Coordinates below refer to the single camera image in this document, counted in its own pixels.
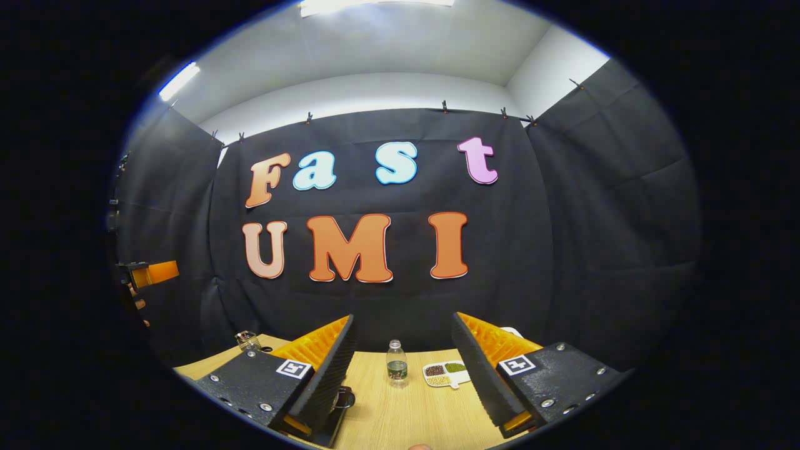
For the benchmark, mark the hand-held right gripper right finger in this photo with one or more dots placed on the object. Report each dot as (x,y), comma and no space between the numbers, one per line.
(481,381)

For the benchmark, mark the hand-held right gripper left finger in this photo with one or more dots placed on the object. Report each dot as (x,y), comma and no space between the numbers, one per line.
(328,375)

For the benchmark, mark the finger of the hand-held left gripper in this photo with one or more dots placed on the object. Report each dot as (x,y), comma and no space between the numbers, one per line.
(164,273)

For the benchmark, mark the stainless steel pot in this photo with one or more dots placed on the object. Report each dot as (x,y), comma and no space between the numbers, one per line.
(345,397)

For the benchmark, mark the white divided bean dish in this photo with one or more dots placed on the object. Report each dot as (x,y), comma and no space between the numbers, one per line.
(447,374)

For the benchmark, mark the white toaster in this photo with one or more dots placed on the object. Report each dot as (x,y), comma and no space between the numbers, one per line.
(511,331)

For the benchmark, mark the clear plastic water bottle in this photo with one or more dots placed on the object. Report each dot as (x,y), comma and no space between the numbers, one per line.
(397,365)

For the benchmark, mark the small ceiling light panel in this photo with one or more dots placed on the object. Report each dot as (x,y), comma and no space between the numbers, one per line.
(179,81)

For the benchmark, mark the row of cloth clips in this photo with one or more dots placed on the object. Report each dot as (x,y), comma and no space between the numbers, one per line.
(444,106)

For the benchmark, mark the large ceiling light panel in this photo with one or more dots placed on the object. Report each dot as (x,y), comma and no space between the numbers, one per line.
(375,6)

